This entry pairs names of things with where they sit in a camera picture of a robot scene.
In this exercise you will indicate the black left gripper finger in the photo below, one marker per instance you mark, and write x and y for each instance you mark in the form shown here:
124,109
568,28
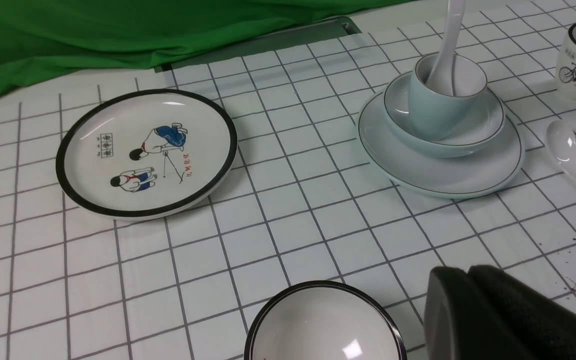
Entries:
486,314

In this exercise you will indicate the pale green bowl brown rim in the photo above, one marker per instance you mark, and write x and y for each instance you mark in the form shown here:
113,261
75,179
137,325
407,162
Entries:
474,129

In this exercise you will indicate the pale green ceramic cup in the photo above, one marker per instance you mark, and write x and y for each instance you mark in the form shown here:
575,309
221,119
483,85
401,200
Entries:
434,113

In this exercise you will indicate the pale green ceramic spoon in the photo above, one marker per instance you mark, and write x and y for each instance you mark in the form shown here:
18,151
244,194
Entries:
441,78

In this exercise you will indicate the white bowl with black rim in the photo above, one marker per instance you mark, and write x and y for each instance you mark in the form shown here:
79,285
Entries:
323,320

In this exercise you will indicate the white ceramic spoon with label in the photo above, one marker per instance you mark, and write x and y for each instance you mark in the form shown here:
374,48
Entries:
560,143

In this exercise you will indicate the white grid tablecloth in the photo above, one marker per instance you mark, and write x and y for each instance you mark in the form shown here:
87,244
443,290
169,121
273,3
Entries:
301,203

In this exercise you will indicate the white plate with cartoon print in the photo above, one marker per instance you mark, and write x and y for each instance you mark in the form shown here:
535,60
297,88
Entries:
146,154

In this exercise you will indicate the green cloth backdrop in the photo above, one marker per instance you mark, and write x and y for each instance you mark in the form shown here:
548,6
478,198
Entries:
41,40

